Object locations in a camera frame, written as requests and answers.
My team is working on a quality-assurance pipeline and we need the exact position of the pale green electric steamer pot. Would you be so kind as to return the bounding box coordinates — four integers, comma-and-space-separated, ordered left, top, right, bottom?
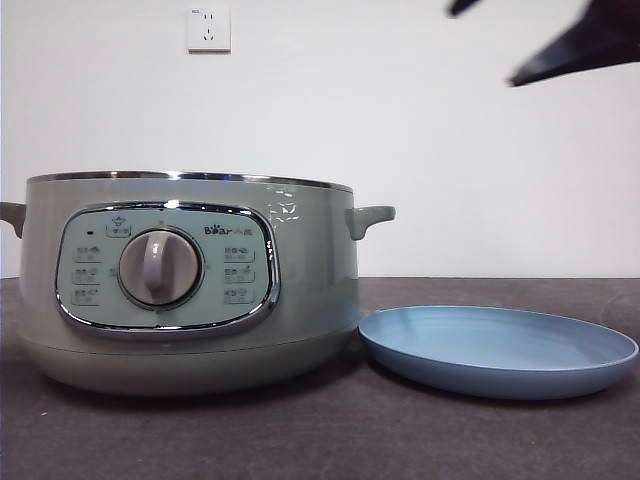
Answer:
0, 169, 397, 399

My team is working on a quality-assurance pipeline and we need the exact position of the blue round plate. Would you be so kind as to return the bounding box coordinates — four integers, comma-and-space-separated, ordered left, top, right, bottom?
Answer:
357, 304, 640, 400

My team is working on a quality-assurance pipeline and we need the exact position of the white wall socket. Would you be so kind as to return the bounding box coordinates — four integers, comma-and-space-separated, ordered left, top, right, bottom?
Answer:
187, 6, 233, 55

